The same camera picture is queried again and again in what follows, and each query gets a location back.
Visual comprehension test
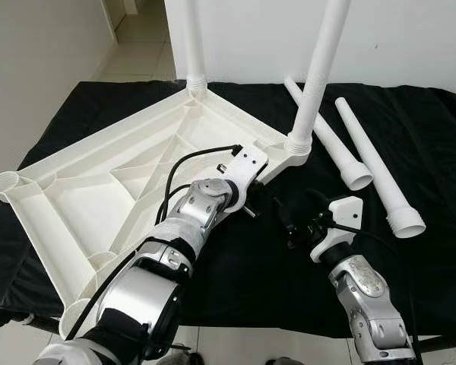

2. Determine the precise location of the white plastic table leg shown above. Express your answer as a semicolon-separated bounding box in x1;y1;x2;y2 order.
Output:
283;76;375;191
336;97;428;240
285;0;352;157
181;0;210;94

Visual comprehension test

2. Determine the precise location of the white plastic children table top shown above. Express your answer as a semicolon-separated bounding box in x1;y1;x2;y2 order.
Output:
0;76;312;339

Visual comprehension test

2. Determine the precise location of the black tablecloth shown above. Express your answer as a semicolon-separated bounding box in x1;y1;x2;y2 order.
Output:
0;80;456;339

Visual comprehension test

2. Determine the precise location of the grey robot left foot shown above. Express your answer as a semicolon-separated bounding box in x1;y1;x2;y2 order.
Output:
163;346;206;365

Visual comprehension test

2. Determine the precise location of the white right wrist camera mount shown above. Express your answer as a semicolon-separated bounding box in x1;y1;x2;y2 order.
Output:
310;195;364;263

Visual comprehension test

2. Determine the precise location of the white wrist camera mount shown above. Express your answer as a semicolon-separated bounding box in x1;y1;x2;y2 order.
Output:
228;147;271;187
310;195;364;263

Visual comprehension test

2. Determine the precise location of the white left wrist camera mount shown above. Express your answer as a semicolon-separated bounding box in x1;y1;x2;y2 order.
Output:
228;147;271;187

